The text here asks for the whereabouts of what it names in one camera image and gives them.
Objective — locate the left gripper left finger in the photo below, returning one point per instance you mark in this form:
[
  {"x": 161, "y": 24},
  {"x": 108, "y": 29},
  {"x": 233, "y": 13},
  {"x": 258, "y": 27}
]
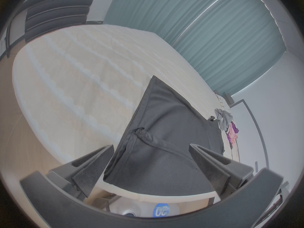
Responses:
[{"x": 91, "y": 174}]

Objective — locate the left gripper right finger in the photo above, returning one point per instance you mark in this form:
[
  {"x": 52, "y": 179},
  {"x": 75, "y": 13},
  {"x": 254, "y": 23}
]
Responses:
[{"x": 211, "y": 172}]

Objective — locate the black T-shirt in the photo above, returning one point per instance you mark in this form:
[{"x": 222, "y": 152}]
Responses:
[{"x": 166, "y": 132}]

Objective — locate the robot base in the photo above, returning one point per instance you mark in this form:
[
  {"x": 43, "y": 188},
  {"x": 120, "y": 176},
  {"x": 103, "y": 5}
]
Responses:
[{"x": 142, "y": 208}]

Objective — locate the pile of clothes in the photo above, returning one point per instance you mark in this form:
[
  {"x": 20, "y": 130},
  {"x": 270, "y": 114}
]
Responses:
[{"x": 232, "y": 134}]

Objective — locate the bed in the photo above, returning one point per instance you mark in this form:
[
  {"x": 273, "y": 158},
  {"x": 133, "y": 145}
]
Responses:
[{"x": 83, "y": 79}]

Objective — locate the grey garment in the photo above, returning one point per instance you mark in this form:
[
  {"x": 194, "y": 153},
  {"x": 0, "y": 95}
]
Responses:
[{"x": 224, "y": 119}]

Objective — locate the white printed pillow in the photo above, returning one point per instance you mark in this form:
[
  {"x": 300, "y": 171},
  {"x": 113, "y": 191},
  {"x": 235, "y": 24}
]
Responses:
[{"x": 223, "y": 102}]

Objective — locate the grey bedside table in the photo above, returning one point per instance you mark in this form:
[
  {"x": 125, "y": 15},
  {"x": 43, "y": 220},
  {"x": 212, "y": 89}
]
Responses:
[{"x": 229, "y": 97}]

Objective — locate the blue-green curtain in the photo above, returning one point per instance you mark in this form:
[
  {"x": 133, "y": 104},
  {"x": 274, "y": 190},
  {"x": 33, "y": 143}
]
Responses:
[
  {"x": 161, "y": 11},
  {"x": 232, "y": 44}
]

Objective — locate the black chest of drawers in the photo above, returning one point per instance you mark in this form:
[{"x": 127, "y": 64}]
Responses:
[{"x": 57, "y": 15}]

